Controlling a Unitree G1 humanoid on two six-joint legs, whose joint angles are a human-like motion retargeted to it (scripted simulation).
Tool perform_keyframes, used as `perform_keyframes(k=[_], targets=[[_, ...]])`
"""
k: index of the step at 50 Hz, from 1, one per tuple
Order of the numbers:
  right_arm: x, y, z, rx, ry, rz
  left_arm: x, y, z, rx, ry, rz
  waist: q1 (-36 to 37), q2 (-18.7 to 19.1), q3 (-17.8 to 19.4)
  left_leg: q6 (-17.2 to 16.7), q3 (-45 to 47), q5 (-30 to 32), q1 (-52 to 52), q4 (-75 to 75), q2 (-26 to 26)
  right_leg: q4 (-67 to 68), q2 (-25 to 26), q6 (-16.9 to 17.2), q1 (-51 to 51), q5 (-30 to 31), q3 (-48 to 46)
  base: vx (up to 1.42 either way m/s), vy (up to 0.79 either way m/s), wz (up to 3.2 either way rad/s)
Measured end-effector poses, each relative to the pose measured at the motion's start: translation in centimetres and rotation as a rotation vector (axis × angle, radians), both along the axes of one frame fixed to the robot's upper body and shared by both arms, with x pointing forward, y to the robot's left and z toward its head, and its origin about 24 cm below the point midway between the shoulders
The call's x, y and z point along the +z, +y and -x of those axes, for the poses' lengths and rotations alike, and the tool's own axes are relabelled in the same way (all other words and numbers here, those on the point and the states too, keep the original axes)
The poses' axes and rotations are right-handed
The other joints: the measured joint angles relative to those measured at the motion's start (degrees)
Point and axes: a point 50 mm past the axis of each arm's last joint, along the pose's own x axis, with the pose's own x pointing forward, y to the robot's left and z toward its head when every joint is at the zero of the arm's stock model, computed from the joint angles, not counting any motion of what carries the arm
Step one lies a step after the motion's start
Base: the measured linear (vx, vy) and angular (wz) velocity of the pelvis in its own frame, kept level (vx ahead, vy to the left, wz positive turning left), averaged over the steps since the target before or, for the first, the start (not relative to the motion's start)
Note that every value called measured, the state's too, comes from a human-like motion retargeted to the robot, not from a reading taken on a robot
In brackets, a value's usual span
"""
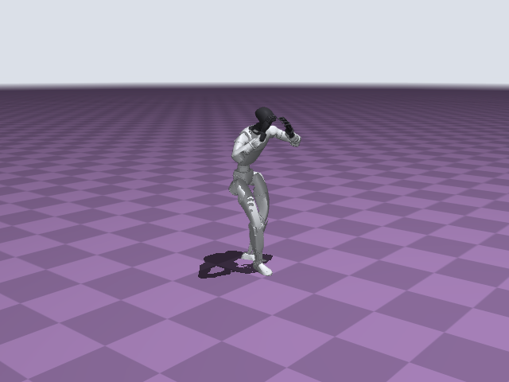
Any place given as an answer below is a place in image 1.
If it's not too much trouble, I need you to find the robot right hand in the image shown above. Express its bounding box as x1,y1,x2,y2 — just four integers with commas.
258,115,277,142

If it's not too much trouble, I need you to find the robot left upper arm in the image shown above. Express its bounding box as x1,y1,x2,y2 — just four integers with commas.
269,126,301,147

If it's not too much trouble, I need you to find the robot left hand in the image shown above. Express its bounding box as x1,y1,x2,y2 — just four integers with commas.
278,117,294,138

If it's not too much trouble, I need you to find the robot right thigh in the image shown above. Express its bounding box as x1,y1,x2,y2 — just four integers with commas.
229,177,264,231

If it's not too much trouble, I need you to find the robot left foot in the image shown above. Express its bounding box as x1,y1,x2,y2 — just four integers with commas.
241,251,266,262

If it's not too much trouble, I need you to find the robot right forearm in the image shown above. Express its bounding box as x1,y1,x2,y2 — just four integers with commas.
232,134,266,156

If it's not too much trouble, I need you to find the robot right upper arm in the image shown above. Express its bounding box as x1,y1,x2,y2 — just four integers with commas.
231,133,249,162

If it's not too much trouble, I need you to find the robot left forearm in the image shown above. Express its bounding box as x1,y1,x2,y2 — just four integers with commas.
285,133,301,144

